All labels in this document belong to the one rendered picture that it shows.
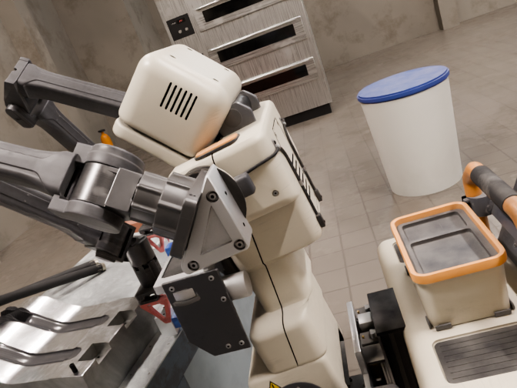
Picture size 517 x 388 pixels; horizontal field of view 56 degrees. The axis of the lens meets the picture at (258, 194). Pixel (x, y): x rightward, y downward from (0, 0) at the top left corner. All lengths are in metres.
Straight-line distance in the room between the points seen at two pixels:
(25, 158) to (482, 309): 0.74
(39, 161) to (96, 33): 8.92
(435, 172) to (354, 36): 7.32
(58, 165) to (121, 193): 0.11
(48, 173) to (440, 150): 2.78
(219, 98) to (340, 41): 9.66
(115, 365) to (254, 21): 5.44
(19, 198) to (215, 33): 5.46
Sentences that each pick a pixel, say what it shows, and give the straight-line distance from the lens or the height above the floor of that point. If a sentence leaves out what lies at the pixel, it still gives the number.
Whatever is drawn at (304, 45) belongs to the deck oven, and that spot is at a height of 0.91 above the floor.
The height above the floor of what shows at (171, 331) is 0.81.
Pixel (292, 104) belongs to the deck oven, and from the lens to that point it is 6.32.
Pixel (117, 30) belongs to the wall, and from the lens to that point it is 9.48.
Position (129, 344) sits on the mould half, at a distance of 1.15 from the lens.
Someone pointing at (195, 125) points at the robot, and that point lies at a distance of 0.73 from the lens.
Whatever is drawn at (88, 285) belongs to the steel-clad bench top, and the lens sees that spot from 1.69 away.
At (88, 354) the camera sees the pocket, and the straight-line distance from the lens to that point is 1.12.
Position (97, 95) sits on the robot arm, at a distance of 1.12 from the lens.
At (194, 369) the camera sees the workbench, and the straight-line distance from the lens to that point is 1.32.
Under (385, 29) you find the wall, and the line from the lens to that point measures 10.46.
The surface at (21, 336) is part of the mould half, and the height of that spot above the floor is 0.91.
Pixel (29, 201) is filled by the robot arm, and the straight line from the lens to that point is 0.98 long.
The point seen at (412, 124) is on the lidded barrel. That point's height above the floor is 0.49.
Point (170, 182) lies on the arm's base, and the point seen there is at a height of 1.23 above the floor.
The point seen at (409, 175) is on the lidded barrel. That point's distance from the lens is 3.28.
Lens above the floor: 1.38
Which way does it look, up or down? 19 degrees down
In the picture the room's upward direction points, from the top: 21 degrees counter-clockwise
